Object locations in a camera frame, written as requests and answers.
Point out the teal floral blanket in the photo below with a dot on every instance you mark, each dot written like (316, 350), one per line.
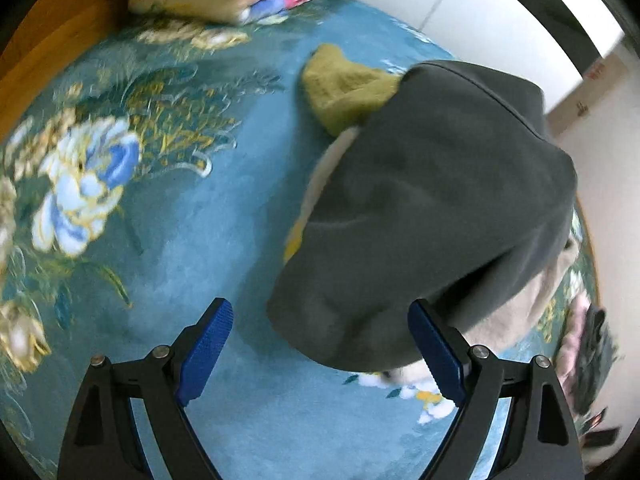
(175, 240)

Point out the olive green garment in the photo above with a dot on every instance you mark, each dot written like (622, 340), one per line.
(340, 90)

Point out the beige garment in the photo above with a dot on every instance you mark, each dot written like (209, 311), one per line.
(515, 320)

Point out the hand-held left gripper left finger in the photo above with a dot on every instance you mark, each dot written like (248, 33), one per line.
(207, 350)

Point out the black frame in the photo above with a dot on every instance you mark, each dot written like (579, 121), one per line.
(565, 10)

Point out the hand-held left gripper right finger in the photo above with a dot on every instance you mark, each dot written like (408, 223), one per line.
(435, 355)

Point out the dark grey sweatshirt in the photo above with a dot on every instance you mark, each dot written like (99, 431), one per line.
(425, 185)

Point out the cardboard box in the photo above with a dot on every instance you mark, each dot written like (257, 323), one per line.
(595, 90)

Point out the wooden bed frame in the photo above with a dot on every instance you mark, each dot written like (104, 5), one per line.
(50, 35)

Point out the grey folded garment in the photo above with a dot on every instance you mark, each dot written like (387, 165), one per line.
(597, 360)

